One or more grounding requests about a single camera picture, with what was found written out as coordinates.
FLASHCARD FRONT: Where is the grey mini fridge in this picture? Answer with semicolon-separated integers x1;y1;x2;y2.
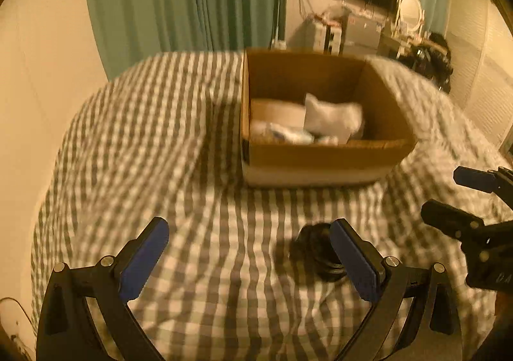
344;13;383;49

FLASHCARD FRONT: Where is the white bear plush toy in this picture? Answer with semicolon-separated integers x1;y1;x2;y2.
303;93;365;144

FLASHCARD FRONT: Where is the white suitcase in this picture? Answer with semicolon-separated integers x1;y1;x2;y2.
312;21;342;55

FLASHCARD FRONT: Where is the wooden vanity desk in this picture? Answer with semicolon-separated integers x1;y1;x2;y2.
376;30;422;59

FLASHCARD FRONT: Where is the black bag pile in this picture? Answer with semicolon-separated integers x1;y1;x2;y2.
399;32;454;94

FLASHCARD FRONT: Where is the grey checked bed cover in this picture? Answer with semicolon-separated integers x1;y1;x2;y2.
31;53;512;360

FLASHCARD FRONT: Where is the blue white tissue pack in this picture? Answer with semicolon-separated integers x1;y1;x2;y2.
268;123;315;145

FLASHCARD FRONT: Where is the white wardrobe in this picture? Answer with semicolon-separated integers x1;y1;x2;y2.
446;0;512;146

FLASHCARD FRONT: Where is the white oval vanity mirror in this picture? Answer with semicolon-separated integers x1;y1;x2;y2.
397;0;424;35

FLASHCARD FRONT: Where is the brown cardboard box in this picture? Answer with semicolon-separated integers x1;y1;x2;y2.
240;50;416;188

